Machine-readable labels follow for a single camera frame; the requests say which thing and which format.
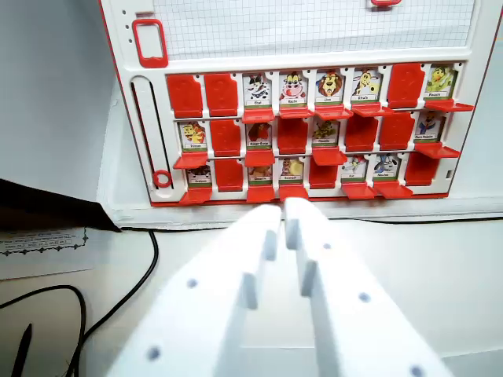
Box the red plastic flap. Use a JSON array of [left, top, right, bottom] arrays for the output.
[[204, 72, 240, 118]]

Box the blank white paper sheet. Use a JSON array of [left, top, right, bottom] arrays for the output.
[[439, 340, 503, 377]]

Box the printed white paper sheet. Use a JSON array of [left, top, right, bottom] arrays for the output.
[[0, 226, 96, 281]]

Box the black pen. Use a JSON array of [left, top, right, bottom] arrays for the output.
[[10, 323, 33, 377]]

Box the red and white game board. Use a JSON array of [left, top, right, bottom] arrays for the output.
[[97, 0, 503, 208]]

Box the thin black cable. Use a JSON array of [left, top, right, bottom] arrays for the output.
[[329, 216, 503, 226]]

